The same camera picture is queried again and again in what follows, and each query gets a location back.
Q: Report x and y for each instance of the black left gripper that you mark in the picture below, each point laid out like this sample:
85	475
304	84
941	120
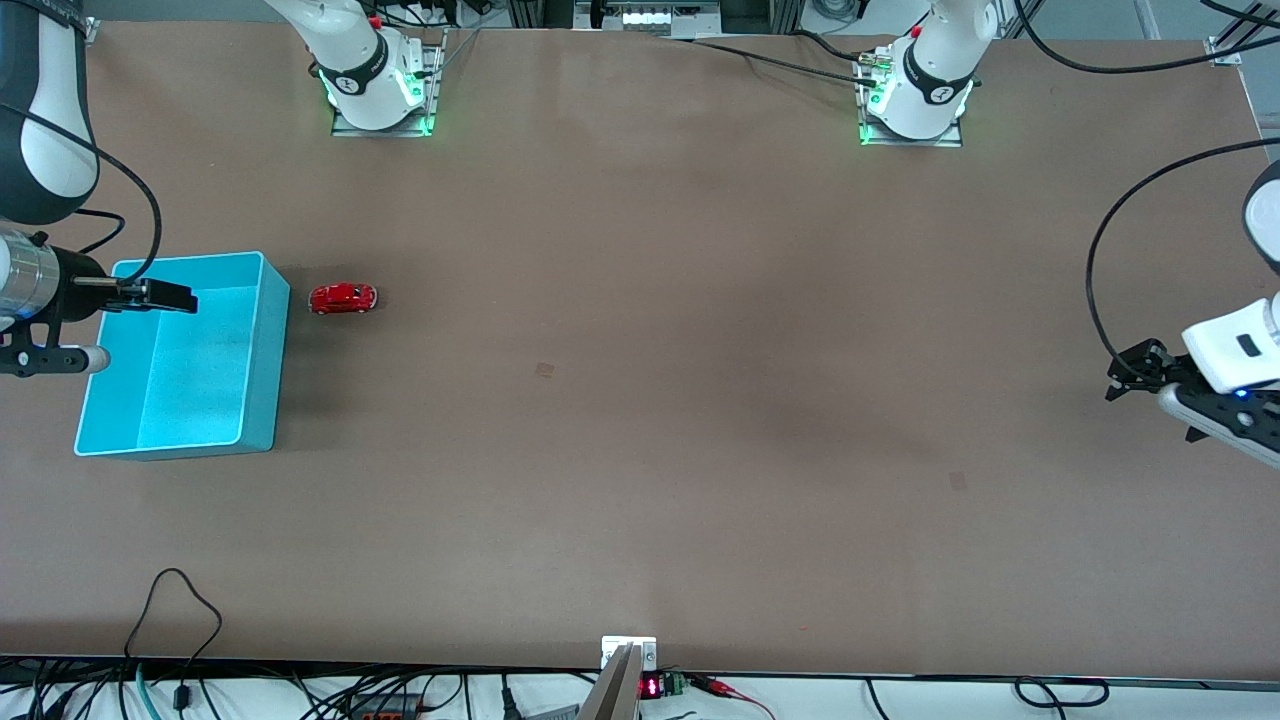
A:
1150	366

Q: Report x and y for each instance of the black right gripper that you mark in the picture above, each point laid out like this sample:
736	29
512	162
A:
76	284

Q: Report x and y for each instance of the red beetle toy car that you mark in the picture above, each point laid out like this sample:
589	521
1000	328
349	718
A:
342	298

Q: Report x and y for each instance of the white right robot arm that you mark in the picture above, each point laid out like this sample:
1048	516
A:
60	120

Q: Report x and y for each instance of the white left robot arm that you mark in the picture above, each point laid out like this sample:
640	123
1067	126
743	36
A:
935	60

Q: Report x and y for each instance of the blue plastic box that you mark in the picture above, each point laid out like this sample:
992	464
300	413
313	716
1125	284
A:
190	360

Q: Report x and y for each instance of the black orange power strip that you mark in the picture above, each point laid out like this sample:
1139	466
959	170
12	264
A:
385	708

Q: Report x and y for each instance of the green terminal block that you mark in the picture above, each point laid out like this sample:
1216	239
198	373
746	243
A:
675	685

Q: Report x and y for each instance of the red digit display module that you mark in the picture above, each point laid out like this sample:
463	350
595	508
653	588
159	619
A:
651	687

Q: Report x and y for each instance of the aluminium corner bracket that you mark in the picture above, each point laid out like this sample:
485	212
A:
92	30
1225	52

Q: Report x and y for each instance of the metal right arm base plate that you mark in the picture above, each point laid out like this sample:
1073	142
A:
385	131

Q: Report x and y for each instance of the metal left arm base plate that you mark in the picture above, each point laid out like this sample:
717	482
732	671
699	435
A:
912	142

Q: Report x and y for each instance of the aluminium frame with light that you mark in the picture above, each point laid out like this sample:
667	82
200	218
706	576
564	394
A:
650	14

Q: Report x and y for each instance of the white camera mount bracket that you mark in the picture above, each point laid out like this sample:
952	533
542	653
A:
645	648

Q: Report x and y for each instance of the aluminium camera post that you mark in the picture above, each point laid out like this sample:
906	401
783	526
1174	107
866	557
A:
612	690

